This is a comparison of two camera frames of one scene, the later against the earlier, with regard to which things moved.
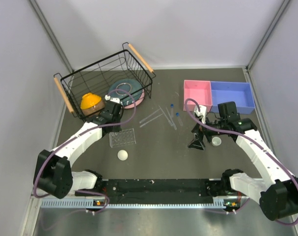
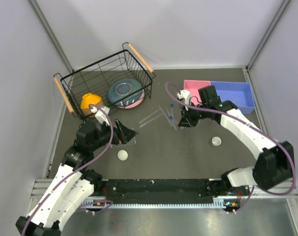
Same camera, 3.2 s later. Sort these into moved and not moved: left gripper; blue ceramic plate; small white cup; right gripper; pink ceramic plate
Moved: right gripper; left gripper
Not moved: pink ceramic plate; blue ceramic plate; small white cup
